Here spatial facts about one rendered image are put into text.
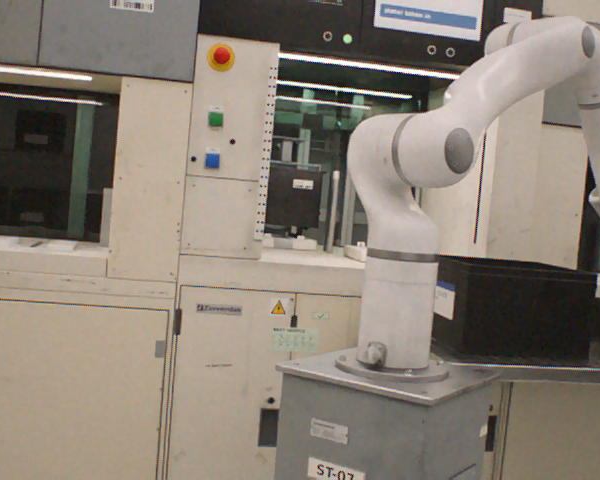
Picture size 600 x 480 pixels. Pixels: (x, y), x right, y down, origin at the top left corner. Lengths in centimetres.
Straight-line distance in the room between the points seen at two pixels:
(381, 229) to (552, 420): 115
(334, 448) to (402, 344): 20
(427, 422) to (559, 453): 118
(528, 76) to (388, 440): 68
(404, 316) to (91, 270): 92
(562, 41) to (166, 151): 95
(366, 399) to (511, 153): 104
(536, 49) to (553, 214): 81
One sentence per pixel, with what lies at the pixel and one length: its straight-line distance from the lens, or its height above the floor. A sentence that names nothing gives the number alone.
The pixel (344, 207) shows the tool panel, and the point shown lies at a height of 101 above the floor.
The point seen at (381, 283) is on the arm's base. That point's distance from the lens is 132.
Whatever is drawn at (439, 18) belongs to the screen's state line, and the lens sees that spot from 216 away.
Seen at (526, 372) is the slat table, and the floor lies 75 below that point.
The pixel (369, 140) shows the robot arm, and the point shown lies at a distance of 136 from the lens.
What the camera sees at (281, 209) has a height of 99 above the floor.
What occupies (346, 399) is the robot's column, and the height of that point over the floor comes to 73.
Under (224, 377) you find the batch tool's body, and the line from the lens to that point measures 205.
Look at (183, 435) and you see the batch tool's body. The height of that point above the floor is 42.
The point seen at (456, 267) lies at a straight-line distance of 166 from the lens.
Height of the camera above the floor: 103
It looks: 3 degrees down
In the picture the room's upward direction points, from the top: 5 degrees clockwise
